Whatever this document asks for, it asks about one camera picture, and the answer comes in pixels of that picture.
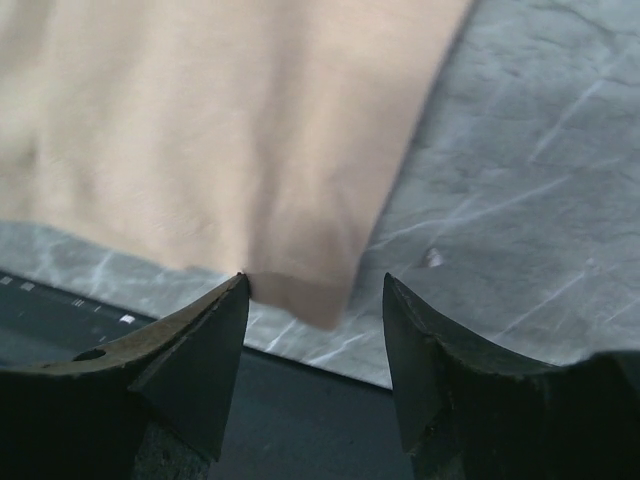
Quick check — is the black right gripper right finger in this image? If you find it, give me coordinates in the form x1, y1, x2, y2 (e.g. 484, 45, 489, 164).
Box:
383, 275, 639, 479

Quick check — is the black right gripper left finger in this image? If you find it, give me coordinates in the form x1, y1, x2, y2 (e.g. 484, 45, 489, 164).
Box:
1, 272, 249, 479

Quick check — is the beige t shirt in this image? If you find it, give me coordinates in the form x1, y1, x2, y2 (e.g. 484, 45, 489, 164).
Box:
1, 0, 471, 330

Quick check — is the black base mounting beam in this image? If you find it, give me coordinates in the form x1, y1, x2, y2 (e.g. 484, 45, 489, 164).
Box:
0, 272, 414, 480

